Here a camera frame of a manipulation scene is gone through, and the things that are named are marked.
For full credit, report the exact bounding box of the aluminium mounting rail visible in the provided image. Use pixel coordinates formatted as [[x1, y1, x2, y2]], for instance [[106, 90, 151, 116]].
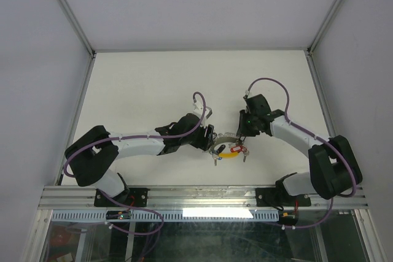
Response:
[[37, 184, 366, 212]]

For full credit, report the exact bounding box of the grey slotted cable duct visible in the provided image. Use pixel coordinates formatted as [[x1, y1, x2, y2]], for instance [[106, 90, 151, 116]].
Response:
[[52, 209, 279, 223]]

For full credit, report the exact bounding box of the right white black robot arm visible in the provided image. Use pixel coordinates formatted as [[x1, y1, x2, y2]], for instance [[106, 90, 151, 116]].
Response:
[[237, 94, 363, 207]]

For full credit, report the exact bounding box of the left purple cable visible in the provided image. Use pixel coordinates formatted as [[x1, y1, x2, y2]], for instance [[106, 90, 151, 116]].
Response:
[[63, 91, 207, 244]]

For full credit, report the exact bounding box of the right aluminium frame post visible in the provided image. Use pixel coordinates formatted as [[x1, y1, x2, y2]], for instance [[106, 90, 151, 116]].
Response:
[[307, 0, 344, 56]]

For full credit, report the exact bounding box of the aluminium frame post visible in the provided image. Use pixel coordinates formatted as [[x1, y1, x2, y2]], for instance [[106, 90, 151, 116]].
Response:
[[56, 0, 96, 58], [307, 0, 344, 56]]

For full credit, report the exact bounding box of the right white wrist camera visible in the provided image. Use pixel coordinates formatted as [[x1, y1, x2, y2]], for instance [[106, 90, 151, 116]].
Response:
[[243, 90, 253, 100]]

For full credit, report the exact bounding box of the purple cable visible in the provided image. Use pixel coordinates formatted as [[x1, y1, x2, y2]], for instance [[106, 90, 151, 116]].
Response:
[[244, 77, 360, 232], [63, 91, 207, 244]]

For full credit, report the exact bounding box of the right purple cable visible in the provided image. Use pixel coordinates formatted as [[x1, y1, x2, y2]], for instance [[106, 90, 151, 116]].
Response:
[[244, 77, 360, 232]]

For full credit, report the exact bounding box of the red key tag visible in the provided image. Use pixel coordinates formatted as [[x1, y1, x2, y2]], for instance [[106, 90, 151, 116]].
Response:
[[230, 145, 244, 153]]

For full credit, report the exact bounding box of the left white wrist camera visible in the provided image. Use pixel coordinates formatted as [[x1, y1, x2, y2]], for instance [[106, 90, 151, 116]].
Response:
[[192, 102, 212, 127]]

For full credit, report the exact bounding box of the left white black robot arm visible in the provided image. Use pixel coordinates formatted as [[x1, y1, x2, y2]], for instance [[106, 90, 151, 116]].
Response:
[[63, 113, 214, 206]]

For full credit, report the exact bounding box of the black key fob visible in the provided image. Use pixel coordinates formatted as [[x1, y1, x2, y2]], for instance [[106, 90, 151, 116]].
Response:
[[216, 144, 226, 154]]

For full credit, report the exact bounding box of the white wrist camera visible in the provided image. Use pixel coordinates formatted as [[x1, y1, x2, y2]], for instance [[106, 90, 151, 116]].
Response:
[[192, 102, 212, 127], [243, 90, 253, 100]]

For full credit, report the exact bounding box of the left aluminium frame post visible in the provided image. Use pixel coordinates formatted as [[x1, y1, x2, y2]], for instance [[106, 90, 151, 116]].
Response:
[[56, 0, 96, 58]]

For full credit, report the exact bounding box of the metal keyring holder with rings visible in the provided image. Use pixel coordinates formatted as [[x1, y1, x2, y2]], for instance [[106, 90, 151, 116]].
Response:
[[208, 133, 249, 166]]

